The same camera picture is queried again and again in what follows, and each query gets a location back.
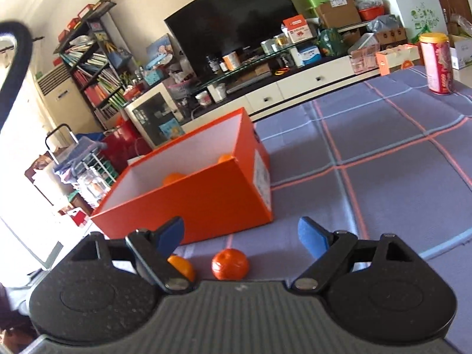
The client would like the red shopping bag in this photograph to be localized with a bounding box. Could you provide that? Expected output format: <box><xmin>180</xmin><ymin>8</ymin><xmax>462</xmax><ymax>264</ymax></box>
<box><xmin>101</xmin><ymin>118</ymin><xmax>154</xmax><ymax>175</ymax></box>

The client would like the green printed bag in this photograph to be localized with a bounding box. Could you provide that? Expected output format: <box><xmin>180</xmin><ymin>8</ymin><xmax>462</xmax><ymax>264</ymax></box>
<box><xmin>319</xmin><ymin>27</ymin><xmax>350</xmax><ymax>58</ymax></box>

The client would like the black television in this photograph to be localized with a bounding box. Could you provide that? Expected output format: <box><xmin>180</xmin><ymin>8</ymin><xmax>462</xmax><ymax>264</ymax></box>
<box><xmin>164</xmin><ymin>0</ymin><xmax>299</xmax><ymax>80</ymax></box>

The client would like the orange and white canister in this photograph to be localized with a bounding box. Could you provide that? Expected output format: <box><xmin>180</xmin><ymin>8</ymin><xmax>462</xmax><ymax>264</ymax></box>
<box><xmin>222</xmin><ymin>52</ymin><xmax>240</xmax><ymax>71</ymax></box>

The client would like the red can with yellow lid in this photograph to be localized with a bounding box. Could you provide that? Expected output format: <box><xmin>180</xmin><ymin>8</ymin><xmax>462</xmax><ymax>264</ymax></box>
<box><xmin>418</xmin><ymin>32</ymin><xmax>455</xmax><ymax>95</ymax></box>

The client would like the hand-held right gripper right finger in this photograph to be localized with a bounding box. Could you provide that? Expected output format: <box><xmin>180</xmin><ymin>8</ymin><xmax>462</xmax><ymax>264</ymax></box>
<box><xmin>293</xmin><ymin>217</ymin><xmax>428</xmax><ymax>292</ymax></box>

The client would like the white printed carton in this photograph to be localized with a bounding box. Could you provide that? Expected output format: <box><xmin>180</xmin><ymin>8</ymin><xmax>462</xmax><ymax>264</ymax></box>
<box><xmin>448</xmin><ymin>35</ymin><xmax>472</xmax><ymax>71</ymax></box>

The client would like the red plastic basket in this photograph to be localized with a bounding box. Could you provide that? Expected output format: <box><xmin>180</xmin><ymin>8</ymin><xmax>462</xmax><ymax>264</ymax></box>
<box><xmin>358</xmin><ymin>6</ymin><xmax>386</xmax><ymax>22</ymax></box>

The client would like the plaid blue tablecloth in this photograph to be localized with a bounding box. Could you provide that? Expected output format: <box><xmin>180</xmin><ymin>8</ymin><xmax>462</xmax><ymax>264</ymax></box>
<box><xmin>177</xmin><ymin>64</ymin><xmax>472</xmax><ymax>354</ymax></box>

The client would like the black curved cable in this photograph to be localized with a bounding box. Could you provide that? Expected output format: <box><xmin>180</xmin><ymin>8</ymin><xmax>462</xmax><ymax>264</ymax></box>
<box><xmin>0</xmin><ymin>20</ymin><xmax>34</xmax><ymax>133</ymax></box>

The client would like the blue and white carton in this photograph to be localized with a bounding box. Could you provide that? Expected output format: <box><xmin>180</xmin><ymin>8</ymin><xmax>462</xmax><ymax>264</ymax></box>
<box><xmin>297</xmin><ymin>46</ymin><xmax>320</xmax><ymax>66</ymax></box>

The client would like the white refrigerator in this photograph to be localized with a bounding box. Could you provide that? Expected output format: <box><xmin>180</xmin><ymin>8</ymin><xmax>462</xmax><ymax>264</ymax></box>
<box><xmin>358</xmin><ymin>0</ymin><xmax>448</xmax><ymax>44</ymax></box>

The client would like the orange and white gift box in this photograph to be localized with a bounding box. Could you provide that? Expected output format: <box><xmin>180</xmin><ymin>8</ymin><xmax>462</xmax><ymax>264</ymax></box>
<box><xmin>375</xmin><ymin>43</ymin><xmax>423</xmax><ymax>76</ymax></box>

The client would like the brown cardboard box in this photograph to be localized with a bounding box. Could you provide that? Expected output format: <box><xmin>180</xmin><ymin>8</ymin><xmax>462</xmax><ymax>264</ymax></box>
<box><xmin>315</xmin><ymin>0</ymin><xmax>362</xmax><ymax>29</ymax></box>

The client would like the black bookshelf with books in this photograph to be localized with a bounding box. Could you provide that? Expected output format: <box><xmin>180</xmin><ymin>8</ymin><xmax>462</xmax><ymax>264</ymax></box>
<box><xmin>53</xmin><ymin>0</ymin><xmax>138</xmax><ymax>130</ymax></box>

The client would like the white standing air conditioner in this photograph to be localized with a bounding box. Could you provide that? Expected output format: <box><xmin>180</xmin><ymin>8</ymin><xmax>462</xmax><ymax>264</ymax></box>
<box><xmin>35</xmin><ymin>63</ymin><xmax>104</xmax><ymax>133</ymax></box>

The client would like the orange cardboard box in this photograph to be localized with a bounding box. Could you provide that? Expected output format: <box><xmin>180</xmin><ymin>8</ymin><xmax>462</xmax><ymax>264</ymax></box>
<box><xmin>90</xmin><ymin>108</ymin><xmax>274</xmax><ymax>246</ymax></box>

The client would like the orange and white packet box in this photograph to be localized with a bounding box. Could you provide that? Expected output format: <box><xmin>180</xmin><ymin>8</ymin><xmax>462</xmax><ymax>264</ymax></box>
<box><xmin>282</xmin><ymin>15</ymin><xmax>309</xmax><ymax>44</ymax></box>

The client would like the white glass-door cabinet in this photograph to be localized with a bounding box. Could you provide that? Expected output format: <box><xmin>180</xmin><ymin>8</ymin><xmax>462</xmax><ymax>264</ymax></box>
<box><xmin>124</xmin><ymin>81</ymin><xmax>186</xmax><ymax>147</ymax></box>

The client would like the red and white cardboard box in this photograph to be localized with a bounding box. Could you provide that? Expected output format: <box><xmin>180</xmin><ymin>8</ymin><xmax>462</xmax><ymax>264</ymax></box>
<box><xmin>59</xmin><ymin>208</ymin><xmax>91</xmax><ymax>229</ymax></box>

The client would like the clear plastic storage box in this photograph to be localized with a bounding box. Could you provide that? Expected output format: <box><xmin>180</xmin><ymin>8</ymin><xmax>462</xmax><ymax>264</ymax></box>
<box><xmin>348</xmin><ymin>33</ymin><xmax>380</xmax><ymax>73</ymax></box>

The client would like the pink woven basket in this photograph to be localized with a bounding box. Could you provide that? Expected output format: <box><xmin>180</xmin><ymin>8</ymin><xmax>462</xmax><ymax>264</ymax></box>
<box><xmin>164</xmin><ymin>77</ymin><xmax>196</xmax><ymax>99</ymax></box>

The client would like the white wire shopping trolley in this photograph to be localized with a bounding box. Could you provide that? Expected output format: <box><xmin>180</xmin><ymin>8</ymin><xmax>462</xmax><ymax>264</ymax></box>
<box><xmin>44</xmin><ymin>123</ymin><xmax>119</xmax><ymax>212</ymax></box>

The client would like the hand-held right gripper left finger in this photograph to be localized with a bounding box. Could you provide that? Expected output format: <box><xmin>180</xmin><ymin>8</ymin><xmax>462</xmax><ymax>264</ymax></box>
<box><xmin>70</xmin><ymin>217</ymin><xmax>190</xmax><ymax>294</ymax></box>

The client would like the white and black TV stand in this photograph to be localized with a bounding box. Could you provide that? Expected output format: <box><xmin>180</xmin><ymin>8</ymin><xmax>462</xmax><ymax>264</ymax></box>
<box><xmin>184</xmin><ymin>40</ymin><xmax>380</xmax><ymax>122</ymax></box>

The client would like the teal plastic basket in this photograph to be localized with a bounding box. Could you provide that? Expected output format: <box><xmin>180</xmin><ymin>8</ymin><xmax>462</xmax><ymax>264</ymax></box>
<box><xmin>144</xmin><ymin>68</ymin><xmax>163</xmax><ymax>86</ymax></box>

